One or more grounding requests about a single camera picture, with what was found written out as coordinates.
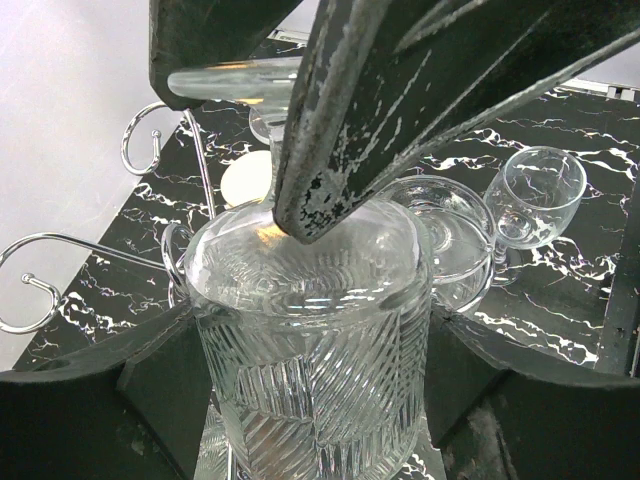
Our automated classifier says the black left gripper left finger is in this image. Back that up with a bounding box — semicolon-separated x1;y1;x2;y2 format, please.
1;303;212;479

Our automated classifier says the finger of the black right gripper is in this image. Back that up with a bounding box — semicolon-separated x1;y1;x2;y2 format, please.
148;0;299;111
273;1;639;244

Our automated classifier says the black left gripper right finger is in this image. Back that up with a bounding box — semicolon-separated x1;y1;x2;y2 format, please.
424;305;639;479

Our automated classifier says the frosted short goblet front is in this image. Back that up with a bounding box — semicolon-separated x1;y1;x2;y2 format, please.
380;175;496;312

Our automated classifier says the clear patterned short goblet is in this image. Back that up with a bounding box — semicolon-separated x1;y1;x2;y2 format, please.
167;55;435;480

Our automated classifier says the clear wine glass right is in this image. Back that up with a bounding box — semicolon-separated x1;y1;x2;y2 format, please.
484;146;587;287

